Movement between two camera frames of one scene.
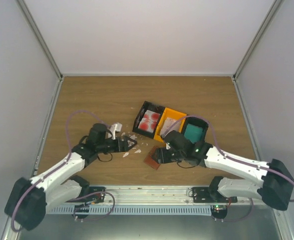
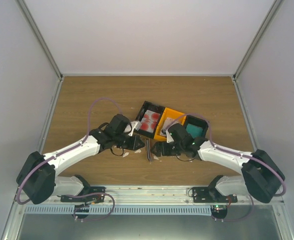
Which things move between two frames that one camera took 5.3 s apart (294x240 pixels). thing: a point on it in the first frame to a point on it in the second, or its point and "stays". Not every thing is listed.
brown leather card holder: [150, 160] to [148, 152]
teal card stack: [193, 133] stays
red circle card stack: [149, 121] stays
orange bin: [171, 120] stays
